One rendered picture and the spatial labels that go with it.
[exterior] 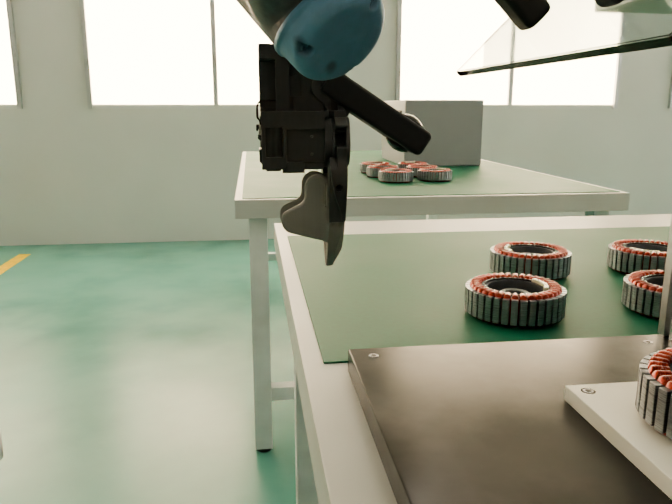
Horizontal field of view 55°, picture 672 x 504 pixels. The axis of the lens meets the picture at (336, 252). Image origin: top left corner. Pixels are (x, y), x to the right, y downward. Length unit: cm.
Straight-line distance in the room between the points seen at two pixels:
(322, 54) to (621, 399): 32
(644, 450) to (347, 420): 21
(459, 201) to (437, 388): 129
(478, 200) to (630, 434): 138
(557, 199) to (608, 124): 371
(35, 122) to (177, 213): 115
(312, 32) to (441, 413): 28
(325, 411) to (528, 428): 16
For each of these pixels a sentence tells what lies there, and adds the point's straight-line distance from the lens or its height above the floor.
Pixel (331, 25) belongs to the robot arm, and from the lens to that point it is 43.
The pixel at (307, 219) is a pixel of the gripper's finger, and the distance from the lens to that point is 61.
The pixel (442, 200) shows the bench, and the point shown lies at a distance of 177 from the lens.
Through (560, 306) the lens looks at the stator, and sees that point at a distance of 74.
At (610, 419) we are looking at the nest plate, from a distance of 48.
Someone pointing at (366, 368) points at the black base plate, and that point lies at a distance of 55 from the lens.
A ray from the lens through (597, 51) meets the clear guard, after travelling 31.
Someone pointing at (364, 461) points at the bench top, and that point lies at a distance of 46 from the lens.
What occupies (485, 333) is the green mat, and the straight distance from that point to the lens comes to 70.
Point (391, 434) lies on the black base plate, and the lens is 45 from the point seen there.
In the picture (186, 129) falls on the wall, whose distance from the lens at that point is 485.
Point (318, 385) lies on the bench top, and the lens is 57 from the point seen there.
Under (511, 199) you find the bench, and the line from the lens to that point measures 183.
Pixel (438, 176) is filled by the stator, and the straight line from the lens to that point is 207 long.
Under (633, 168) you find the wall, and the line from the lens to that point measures 572.
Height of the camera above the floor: 98
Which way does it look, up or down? 13 degrees down
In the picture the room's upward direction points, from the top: straight up
